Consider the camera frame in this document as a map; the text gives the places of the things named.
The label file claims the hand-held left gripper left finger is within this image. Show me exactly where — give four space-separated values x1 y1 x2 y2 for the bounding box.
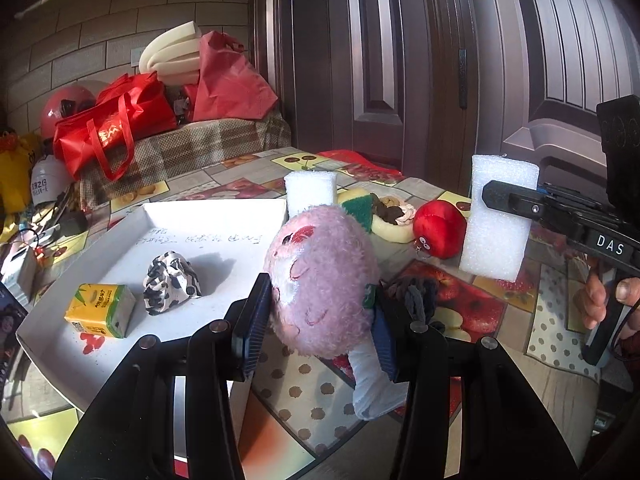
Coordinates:
52 272 273 480

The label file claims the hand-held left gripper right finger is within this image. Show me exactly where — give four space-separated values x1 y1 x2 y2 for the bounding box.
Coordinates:
371 305 581 480

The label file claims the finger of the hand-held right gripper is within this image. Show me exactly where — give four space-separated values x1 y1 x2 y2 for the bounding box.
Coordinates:
481 180 601 241

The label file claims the white foam block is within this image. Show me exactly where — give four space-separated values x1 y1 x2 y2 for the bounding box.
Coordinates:
458 154 541 282
284 170 339 215

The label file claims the grey scrunchie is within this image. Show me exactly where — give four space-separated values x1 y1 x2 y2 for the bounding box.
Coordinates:
382 277 446 333

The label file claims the pink plush toy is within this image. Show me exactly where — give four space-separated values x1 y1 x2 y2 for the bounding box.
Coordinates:
263 204 382 359

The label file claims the red plush apple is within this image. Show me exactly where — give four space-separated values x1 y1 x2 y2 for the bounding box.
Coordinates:
412 200 467 260

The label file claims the white cardboard tray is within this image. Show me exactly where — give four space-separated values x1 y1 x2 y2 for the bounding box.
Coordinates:
15 199 288 413

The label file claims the brown scrunchie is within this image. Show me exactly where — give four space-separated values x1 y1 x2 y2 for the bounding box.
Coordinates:
372 195 416 226

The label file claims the person's right hand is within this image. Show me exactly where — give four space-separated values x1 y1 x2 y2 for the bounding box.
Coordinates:
581 276 640 332

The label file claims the black and white scrunchie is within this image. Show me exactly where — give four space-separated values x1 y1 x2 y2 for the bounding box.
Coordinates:
143 253 203 316

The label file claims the fruit print tablecloth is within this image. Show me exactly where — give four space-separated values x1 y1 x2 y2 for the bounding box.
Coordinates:
0 146 640 480

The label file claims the yellow and green sponge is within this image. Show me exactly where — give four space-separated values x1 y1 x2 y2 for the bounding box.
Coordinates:
337 189 376 233

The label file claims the red cloth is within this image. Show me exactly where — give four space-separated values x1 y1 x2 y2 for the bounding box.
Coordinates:
317 150 403 181

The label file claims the plaid covered bench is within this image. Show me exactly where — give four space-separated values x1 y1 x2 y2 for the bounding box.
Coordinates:
80 110 292 206

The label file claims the brown metal door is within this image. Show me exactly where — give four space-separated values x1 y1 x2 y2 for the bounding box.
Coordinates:
252 0 640 186

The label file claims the small white box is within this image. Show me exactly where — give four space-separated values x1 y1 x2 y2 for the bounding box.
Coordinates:
0 247 38 301

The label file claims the red tote bag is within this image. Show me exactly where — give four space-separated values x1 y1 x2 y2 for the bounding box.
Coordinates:
52 72 178 181

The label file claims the red fabric bag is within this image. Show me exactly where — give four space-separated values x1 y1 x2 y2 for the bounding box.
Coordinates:
182 30 279 122

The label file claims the yellow bag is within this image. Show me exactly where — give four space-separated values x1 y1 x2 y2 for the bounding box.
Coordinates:
0 130 43 216

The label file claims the stack of cream foam sheets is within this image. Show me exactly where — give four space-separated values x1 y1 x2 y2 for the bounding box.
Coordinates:
138 23 203 86

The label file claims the pink helmet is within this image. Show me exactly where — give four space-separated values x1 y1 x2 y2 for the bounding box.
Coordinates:
40 85 98 141

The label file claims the pale yellow plush ring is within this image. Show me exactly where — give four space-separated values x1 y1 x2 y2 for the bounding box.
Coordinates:
371 210 418 244

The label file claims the black door handle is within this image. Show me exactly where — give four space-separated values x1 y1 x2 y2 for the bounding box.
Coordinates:
457 48 468 110

